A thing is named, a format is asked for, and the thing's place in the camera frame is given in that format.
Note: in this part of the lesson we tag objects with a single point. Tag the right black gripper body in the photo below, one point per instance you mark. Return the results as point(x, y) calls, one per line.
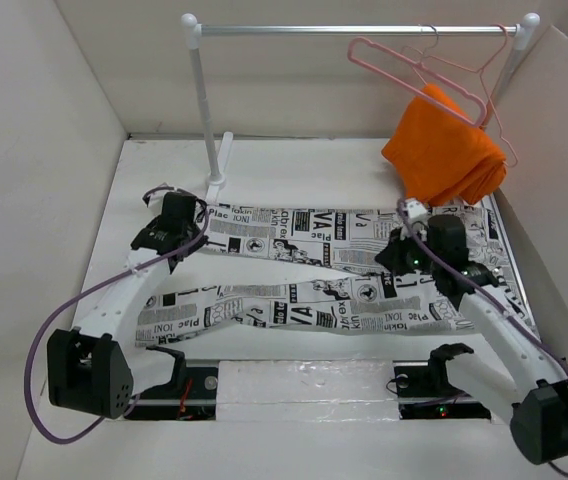
point(407, 256)

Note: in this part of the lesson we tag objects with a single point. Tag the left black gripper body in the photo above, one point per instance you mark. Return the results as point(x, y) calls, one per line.
point(192, 231)

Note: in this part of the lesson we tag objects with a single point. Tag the newspaper print trousers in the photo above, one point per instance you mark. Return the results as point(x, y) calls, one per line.
point(323, 271)

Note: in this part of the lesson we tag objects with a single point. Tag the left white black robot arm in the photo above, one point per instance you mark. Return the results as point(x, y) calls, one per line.
point(98, 366)

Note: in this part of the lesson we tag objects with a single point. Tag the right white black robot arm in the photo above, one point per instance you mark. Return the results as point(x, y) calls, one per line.
point(531, 396)

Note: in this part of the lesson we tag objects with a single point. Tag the orange garment on hanger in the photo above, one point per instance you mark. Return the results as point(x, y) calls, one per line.
point(439, 157)

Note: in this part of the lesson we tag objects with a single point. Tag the white metal clothes rack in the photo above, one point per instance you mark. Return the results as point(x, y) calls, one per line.
point(219, 154)

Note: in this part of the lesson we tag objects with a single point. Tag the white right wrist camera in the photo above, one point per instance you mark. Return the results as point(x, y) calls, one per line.
point(414, 216)

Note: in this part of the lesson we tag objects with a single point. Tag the aluminium rail right side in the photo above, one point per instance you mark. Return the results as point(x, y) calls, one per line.
point(502, 260)

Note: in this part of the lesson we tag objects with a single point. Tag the pink wire hanger with garment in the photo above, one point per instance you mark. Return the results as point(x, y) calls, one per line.
point(484, 85)

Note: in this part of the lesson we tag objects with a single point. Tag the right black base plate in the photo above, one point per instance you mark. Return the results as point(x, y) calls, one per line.
point(421, 397)

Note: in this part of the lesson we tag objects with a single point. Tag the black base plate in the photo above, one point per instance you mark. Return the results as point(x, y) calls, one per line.
point(193, 400)
point(421, 397)

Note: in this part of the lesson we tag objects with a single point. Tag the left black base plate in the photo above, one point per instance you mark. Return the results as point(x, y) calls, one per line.
point(193, 400)

